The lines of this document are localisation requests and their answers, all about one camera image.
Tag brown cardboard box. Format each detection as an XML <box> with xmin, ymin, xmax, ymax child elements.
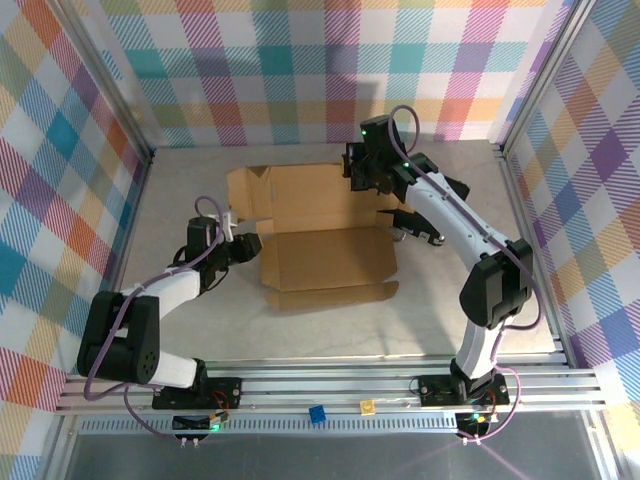
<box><xmin>225</xmin><ymin>162</ymin><xmax>401</xmax><ymax>312</ymax></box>

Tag slotted metal strip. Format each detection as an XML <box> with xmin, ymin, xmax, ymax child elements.
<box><xmin>78</xmin><ymin>417</ymin><xmax>464</xmax><ymax>435</ymax></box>

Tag grey metal sheet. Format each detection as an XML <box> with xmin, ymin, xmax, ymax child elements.
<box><xmin>64</xmin><ymin>432</ymin><xmax>604</xmax><ymax>480</ymax></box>

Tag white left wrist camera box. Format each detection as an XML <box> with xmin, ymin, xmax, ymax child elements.
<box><xmin>218</xmin><ymin>211</ymin><xmax>240</xmax><ymax>242</ymax></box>

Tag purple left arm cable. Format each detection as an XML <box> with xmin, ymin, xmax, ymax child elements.
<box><xmin>83</xmin><ymin>196</ymin><xmax>227</xmax><ymax>442</ymax></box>

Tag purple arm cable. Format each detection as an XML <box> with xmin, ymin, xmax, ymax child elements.
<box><xmin>389</xmin><ymin>104</ymin><xmax>545</xmax><ymax>444</ymax></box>
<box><xmin>83</xmin><ymin>196</ymin><xmax>227</xmax><ymax>442</ymax></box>

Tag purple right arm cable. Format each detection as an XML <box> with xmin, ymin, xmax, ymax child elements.
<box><xmin>389</xmin><ymin>104</ymin><xmax>545</xmax><ymax>444</ymax></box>

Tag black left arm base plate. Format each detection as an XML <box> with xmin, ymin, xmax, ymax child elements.
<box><xmin>151</xmin><ymin>375</ymin><xmax>244</xmax><ymax>412</ymax></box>

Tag aluminium frame cross rail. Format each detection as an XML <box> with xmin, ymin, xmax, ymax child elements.
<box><xmin>53</xmin><ymin>355</ymin><xmax>610</xmax><ymax>417</ymax></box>

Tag aluminium frame post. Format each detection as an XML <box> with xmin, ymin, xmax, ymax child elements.
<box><xmin>491</xmin><ymin>0</ymin><xmax>601</xmax><ymax>156</ymax></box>
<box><xmin>47</xmin><ymin>0</ymin><xmax>154</xmax><ymax>164</ymax></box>

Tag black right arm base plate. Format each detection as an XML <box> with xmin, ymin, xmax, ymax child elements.
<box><xmin>417</xmin><ymin>373</ymin><xmax>511</xmax><ymax>407</ymax></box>

